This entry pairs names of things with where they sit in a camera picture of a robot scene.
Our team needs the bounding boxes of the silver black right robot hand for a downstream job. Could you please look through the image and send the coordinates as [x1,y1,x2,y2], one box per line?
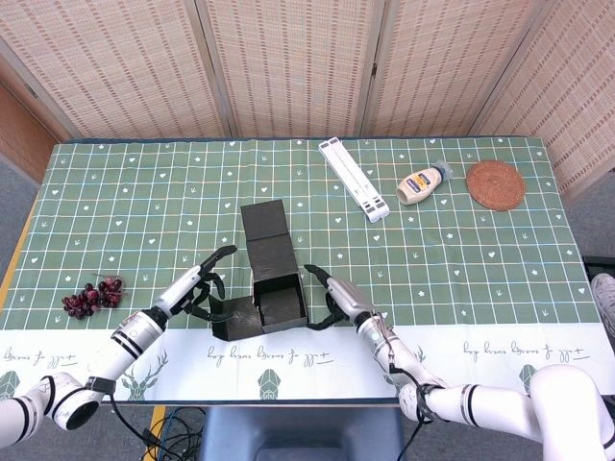
[303,263,374,332]

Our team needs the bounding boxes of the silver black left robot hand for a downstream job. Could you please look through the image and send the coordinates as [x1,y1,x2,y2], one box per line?
[152,244,239,323]

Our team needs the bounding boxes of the black foldable cardboard box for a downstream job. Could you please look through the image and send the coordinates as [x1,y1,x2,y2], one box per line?
[209,199,309,343]

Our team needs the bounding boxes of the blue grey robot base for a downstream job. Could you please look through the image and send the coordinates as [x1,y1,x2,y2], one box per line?
[199,406,406,461]

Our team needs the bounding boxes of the green checked tablecloth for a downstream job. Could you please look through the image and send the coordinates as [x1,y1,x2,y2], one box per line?
[0,137,607,403]

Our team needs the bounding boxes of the dark red grape bunch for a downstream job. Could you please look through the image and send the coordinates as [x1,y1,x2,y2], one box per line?
[61,272,127,319]

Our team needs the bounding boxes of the white folding plastic stand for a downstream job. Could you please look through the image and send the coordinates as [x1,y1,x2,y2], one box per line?
[318,137,391,224]

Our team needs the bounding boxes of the mayonnaise squeeze bottle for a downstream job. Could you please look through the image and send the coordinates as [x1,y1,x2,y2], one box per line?
[395,160,454,206]

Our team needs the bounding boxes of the round woven rattan coaster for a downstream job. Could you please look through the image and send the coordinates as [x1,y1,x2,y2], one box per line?
[465,160,526,211]

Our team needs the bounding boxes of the brown wooden door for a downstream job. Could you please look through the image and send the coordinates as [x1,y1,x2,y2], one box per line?
[0,81,63,186]

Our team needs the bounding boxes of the folding bamboo screen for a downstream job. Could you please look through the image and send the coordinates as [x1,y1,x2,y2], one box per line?
[0,0,615,198]

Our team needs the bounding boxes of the grey sneaker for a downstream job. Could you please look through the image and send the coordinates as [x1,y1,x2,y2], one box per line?
[589,273,615,340]

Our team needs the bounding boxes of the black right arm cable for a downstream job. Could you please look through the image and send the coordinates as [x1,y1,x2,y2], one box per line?
[388,364,433,461]

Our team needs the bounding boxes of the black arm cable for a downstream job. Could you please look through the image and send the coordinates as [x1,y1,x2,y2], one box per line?
[388,364,433,461]
[108,391,164,461]

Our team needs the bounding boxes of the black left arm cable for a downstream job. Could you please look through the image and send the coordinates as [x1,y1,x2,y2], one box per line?
[108,391,164,461]

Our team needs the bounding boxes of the tangled floor cables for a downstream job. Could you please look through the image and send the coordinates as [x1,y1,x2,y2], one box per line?
[141,406,206,461]

